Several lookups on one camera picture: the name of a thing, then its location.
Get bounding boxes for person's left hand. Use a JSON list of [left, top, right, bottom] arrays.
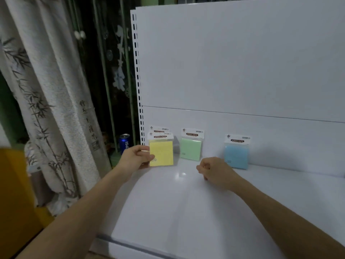
[[116, 145, 156, 178]]

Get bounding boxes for person's right hand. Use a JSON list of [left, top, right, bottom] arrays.
[[196, 156, 239, 191]]

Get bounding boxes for yellow sticky note packet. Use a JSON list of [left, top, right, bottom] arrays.
[[149, 126, 170, 135], [148, 132, 174, 167]]

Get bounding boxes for person's right forearm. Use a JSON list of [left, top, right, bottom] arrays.
[[231, 177, 345, 259]]

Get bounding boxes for person's left forearm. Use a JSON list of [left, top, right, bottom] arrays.
[[16, 164, 130, 259]]

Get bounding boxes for green sticky note packet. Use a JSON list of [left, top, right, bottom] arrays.
[[180, 128, 205, 162]]

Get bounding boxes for blue soda can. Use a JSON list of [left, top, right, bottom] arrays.
[[119, 134, 132, 156]]

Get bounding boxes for blue sticky note packet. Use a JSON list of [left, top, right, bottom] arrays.
[[223, 134, 251, 170]]

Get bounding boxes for dark floral patterned screen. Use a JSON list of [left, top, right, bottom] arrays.
[[61, 0, 141, 159]]

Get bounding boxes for white metal shelf unit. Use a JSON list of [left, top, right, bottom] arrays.
[[96, 0, 345, 259]]

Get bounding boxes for white bamboo print curtain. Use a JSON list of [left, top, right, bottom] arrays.
[[0, 0, 112, 217]]

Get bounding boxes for yellow wooden cabinet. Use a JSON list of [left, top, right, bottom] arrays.
[[0, 148, 55, 259]]

